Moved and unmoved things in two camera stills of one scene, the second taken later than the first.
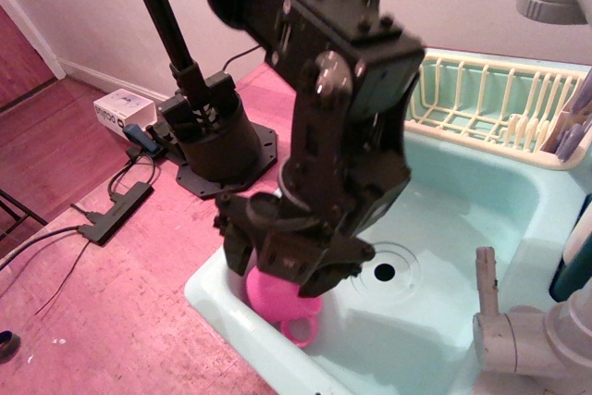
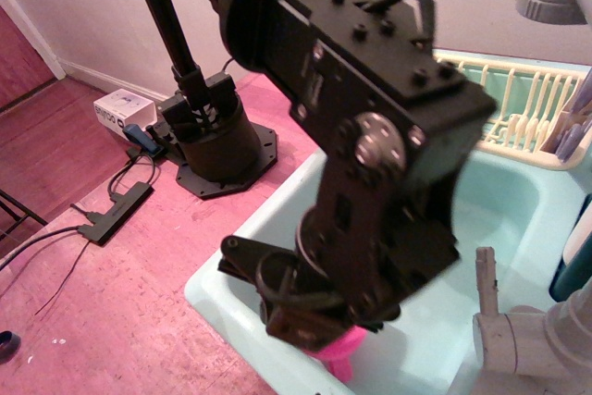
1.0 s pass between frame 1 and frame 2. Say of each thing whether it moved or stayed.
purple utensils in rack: stayed
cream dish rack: stayed
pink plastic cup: moved
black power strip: stayed
